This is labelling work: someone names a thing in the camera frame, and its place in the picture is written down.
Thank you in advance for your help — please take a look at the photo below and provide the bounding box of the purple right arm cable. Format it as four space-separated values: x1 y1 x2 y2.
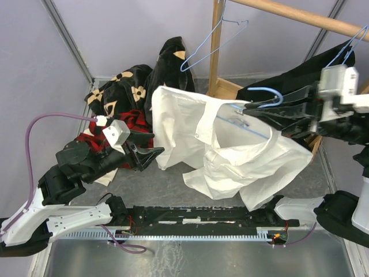
270 222 318 248

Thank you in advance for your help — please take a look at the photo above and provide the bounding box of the white dress shirt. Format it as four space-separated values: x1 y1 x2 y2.
152 86 312 211

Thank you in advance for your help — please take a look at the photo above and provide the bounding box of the wooden clothes rack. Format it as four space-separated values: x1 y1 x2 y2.
204 0 369 156

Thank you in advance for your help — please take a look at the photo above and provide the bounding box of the aluminium frame rail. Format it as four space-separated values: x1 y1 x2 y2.
41 0 94 84

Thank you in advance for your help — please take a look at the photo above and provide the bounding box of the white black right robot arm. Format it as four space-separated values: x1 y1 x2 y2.
243 83 368 247

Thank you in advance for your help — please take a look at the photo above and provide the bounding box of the black button shirt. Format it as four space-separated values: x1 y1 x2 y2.
236 40 357 145

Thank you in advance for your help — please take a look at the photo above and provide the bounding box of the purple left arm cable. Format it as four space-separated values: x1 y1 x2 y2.
0 113 148 254

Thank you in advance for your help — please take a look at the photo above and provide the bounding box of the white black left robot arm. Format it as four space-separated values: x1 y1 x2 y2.
1 132 164 257

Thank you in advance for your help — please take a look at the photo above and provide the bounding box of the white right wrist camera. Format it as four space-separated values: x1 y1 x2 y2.
310 64 368 133

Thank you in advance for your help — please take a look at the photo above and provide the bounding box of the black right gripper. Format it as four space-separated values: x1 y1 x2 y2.
242 78 369 143

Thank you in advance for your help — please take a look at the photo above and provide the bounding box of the cream folded cloth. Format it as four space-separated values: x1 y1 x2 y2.
95 169 118 186

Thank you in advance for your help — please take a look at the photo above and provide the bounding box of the black beige patterned fleece blanket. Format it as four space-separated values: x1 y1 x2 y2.
85 36 195 125

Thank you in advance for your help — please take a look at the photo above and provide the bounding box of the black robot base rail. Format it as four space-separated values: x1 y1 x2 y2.
107 205 300 243

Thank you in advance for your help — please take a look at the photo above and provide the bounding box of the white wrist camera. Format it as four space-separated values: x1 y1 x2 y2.
310 64 368 133
95 115 131 154

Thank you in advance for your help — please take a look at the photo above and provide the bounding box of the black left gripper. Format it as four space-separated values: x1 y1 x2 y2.
84 128 167 184

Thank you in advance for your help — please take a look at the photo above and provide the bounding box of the red black plaid shirt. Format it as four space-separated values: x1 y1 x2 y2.
65 115 163 175

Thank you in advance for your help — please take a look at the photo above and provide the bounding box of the light blue hanger with shirt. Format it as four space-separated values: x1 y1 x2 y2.
326 25 368 68

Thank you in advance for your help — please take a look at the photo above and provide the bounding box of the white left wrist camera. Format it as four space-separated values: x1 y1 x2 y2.
95 115 131 154

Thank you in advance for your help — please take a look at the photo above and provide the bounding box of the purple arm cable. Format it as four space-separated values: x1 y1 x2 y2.
270 222 318 248
0 113 148 254

